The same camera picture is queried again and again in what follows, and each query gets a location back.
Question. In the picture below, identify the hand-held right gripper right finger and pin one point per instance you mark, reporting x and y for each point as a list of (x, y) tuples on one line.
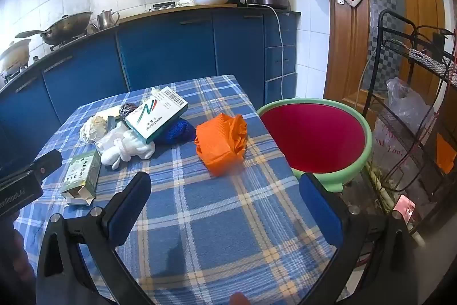
[(321, 215)]

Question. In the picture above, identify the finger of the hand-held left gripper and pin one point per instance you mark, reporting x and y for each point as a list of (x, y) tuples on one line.
[(48, 164)]

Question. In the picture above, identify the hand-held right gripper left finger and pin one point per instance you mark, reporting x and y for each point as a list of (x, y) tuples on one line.
[(125, 215)]

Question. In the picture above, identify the small green paper box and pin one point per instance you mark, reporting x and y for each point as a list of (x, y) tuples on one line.
[(80, 172)]

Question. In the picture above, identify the red basin with green rim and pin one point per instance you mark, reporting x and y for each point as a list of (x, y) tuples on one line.
[(314, 137)]

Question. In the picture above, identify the blue knitted scrubber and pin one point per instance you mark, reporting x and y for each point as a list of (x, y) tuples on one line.
[(178, 131)]

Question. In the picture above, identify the white and green medicine box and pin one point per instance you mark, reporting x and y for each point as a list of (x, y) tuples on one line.
[(153, 115)]

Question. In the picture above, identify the orange plastic bag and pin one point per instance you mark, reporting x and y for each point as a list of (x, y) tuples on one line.
[(217, 144)]

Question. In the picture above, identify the person's left hand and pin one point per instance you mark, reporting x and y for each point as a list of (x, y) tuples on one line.
[(23, 251)]

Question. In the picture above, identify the crumpled white paper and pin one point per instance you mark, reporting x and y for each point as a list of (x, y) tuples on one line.
[(92, 128)]

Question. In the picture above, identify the pink packet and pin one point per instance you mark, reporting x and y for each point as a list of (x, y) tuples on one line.
[(405, 207)]

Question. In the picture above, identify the blue plaid tablecloth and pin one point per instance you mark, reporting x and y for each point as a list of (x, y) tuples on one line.
[(214, 219)]

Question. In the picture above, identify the white bag with red print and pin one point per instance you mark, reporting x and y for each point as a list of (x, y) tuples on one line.
[(389, 151)]

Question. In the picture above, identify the white clay pot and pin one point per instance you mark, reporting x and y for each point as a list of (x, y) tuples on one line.
[(14, 56)]

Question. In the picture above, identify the orange item on rack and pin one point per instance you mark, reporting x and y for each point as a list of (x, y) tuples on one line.
[(445, 155)]

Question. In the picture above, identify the steel wok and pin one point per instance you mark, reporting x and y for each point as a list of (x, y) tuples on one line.
[(68, 26)]

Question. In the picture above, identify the clear plastic bag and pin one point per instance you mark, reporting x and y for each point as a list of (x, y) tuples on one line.
[(407, 105)]

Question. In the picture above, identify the steel kettle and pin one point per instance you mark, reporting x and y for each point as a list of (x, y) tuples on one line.
[(105, 20)]

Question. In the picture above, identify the blue base cabinets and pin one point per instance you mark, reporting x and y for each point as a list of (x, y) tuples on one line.
[(160, 47)]

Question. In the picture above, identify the wooden door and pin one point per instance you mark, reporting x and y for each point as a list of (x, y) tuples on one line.
[(350, 51)]

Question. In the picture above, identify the black metal rack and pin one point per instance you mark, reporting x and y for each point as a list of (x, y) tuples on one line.
[(417, 55)]

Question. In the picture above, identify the black power adapter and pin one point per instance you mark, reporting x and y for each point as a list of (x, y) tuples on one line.
[(438, 40)]

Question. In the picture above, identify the white bag on counter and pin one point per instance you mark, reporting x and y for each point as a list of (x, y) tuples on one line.
[(185, 0)]

